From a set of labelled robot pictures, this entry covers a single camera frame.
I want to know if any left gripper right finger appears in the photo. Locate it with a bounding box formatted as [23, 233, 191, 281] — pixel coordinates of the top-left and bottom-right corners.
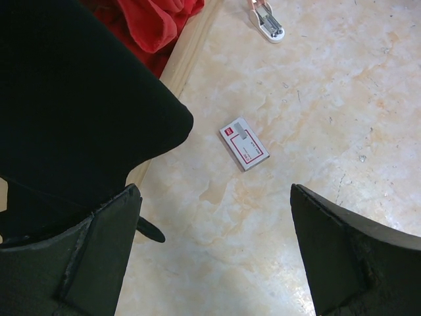
[290, 184, 420, 315]

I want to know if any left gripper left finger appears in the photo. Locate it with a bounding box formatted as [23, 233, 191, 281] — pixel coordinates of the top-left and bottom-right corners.
[1, 184, 142, 315]

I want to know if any left red staple box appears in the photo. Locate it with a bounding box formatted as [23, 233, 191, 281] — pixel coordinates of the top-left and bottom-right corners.
[219, 117, 270, 171]

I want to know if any wooden clothes rack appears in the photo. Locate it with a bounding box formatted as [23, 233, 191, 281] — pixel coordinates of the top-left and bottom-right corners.
[124, 0, 228, 192]

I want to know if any red hanging garment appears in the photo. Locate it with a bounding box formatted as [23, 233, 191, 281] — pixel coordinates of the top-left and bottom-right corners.
[93, 0, 205, 77]

